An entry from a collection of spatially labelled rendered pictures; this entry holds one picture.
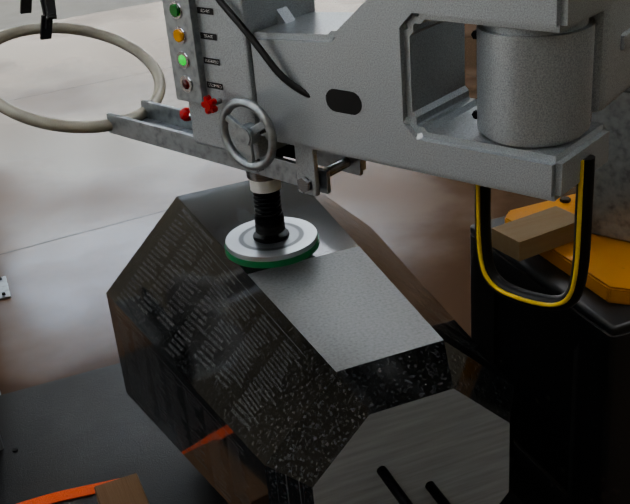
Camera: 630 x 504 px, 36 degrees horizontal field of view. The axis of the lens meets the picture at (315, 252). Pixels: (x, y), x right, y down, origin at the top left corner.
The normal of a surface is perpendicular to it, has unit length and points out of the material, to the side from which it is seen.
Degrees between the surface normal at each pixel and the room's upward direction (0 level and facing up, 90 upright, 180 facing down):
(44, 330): 0
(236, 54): 90
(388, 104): 90
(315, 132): 90
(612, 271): 0
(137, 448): 0
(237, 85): 90
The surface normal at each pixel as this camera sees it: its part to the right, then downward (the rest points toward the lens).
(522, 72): -0.36, 0.44
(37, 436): -0.08, -0.89
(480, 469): 0.37, 0.39
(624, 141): -0.62, 0.40
